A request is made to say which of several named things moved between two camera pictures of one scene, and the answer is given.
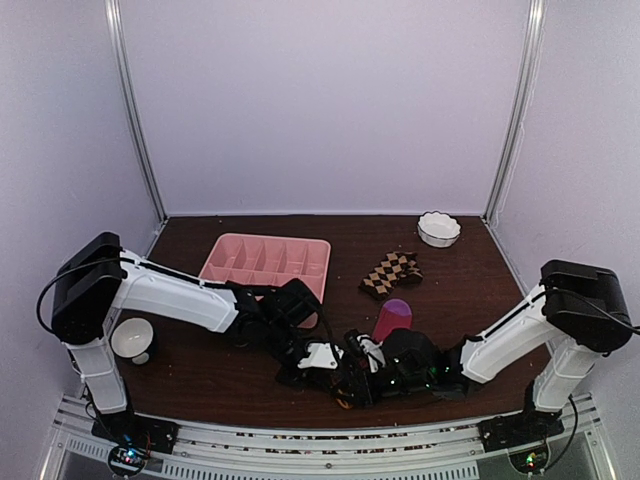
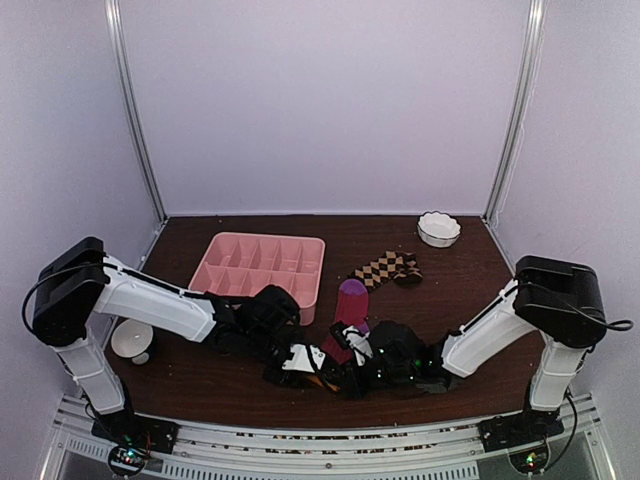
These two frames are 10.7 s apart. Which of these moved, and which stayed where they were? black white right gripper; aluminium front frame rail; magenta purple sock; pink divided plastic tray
Moved: magenta purple sock
Stayed: pink divided plastic tray; black white right gripper; aluminium front frame rail
